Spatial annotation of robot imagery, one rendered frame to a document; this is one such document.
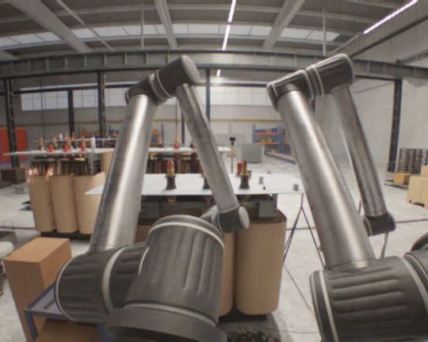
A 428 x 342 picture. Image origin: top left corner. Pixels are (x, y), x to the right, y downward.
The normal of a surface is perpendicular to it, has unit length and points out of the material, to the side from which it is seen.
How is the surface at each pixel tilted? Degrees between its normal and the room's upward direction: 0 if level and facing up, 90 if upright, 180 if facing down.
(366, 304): 56
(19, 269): 90
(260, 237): 90
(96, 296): 74
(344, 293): 38
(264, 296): 90
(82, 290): 67
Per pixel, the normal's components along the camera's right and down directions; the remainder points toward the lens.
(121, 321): -0.43, -0.72
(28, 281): 0.04, 0.16
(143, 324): -0.11, -0.77
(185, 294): 0.39, -0.68
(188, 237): 0.19, -0.75
